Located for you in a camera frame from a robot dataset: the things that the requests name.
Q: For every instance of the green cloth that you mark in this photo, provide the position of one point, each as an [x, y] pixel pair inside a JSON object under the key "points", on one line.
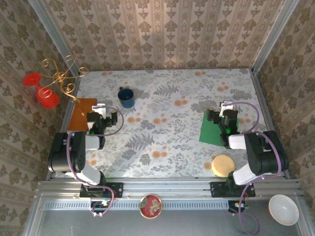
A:
{"points": [[209, 134]]}

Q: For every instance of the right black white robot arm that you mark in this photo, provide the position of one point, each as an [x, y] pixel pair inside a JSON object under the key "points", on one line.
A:
{"points": [[265, 157]]}

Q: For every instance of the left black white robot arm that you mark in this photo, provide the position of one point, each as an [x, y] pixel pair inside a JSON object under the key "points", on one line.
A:
{"points": [[66, 152]]}

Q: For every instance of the orange-brown flat board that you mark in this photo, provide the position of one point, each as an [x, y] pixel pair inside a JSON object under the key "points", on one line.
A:
{"points": [[77, 118]]}

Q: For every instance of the blue enamel mug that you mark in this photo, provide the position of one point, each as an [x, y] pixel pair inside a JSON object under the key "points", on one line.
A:
{"points": [[126, 100]]}

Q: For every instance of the round yellow sponge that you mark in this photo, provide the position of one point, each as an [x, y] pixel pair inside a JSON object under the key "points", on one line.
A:
{"points": [[221, 164]]}

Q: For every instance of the red plastic goblet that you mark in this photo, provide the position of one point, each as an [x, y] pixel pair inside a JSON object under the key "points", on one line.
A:
{"points": [[48, 99]]}

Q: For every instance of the floral tablecloth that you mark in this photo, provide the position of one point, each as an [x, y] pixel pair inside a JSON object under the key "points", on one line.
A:
{"points": [[172, 159]]}

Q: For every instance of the small circuit board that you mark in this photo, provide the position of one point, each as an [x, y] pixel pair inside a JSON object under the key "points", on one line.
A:
{"points": [[237, 204], [101, 204]]}

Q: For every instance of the red patterned small bowl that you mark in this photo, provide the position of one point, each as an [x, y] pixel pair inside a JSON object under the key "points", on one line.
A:
{"points": [[150, 206]]}

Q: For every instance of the white ceramic bowl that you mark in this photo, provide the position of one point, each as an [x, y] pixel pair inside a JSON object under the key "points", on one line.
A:
{"points": [[283, 210]]}

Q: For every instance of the grey metal shelf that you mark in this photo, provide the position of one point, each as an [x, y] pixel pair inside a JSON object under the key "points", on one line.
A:
{"points": [[197, 223]]}

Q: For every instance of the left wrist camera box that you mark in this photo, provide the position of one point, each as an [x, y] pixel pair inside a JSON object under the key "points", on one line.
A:
{"points": [[99, 108]]}

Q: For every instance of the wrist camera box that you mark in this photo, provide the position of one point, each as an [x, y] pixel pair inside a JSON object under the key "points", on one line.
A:
{"points": [[226, 105], [99, 108]]}

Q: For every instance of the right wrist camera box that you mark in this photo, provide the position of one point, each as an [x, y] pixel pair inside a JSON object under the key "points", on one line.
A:
{"points": [[226, 105]]}

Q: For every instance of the aluminium table side rail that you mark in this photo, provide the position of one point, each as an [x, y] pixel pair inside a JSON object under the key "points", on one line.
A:
{"points": [[270, 123], [61, 132]]}

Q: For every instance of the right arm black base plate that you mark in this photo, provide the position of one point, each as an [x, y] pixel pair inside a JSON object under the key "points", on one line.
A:
{"points": [[216, 189]]}

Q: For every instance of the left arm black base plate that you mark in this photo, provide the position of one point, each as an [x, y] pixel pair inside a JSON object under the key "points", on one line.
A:
{"points": [[118, 189]]}

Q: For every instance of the aluminium mounting rail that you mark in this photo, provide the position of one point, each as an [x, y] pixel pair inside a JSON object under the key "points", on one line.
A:
{"points": [[160, 186]]}

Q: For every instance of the aluminium frame post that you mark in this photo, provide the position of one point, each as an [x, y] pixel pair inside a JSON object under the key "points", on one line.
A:
{"points": [[49, 27], [278, 27]]}

